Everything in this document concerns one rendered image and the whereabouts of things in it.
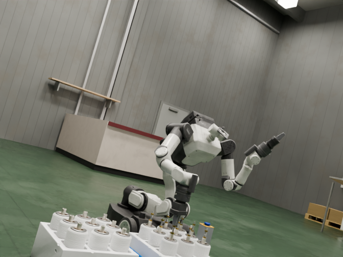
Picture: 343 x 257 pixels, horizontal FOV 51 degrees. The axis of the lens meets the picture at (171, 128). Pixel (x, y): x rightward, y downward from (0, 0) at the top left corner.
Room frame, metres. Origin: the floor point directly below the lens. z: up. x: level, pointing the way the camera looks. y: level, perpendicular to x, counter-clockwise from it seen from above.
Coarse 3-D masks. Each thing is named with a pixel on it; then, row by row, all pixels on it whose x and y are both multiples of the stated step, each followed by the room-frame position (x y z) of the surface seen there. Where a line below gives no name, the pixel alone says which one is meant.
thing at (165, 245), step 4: (164, 240) 1.93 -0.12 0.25; (160, 244) 1.96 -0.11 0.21; (164, 244) 1.93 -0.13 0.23; (168, 244) 1.92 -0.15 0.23; (172, 244) 1.92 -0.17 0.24; (176, 244) 1.93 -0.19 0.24; (160, 248) 1.94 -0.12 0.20; (164, 248) 1.92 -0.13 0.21; (168, 248) 1.92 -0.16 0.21; (172, 248) 1.92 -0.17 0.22; (176, 248) 1.94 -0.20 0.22; (160, 252) 1.93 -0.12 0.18; (164, 252) 1.92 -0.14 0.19; (168, 252) 1.92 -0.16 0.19; (172, 252) 1.92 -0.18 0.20
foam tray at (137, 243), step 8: (136, 240) 2.09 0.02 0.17; (144, 240) 2.09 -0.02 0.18; (136, 248) 2.08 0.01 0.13; (144, 248) 2.01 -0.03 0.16; (152, 248) 1.96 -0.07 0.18; (144, 256) 1.99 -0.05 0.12; (152, 256) 1.93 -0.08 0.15; (160, 256) 1.88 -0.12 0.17; (168, 256) 1.90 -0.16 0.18; (176, 256) 1.93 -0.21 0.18; (192, 256) 2.04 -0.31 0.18; (208, 256) 2.12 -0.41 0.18
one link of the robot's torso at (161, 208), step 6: (144, 198) 2.76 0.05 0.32; (150, 198) 2.74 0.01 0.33; (156, 198) 2.79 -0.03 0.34; (144, 204) 2.75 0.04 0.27; (150, 204) 2.72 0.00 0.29; (156, 204) 2.59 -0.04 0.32; (162, 204) 2.52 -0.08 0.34; (168, 204) 2.48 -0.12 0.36; (138, 210) 2.80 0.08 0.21; (144, 210) 2.76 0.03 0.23; (150, 210) 2.70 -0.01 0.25; (156, 210) 2.56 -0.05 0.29; (162, 210) 2.51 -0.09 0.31; (168, 210) 2.47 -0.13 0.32; (156, 216) 2.62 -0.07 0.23; (162, 216) 2.58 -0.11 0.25; (186, 216) 2.57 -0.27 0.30
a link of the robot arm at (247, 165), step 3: (246, 159) 2.50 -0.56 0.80; (249, 159) 2.50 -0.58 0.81; (246, 162) 2.49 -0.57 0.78; (249, 162) 2.50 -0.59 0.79; (243, 165) 2.48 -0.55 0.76; (246, 165) 2.49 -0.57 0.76; (249, 165) 2.50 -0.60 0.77; (252, 165) 2.50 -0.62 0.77; (243, 168) 2.47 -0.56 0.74; (246, 168) 2.45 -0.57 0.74; (249, 168) 2.45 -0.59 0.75; (252, 168) 2.48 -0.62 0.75; (249, 171) 2.46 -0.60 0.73
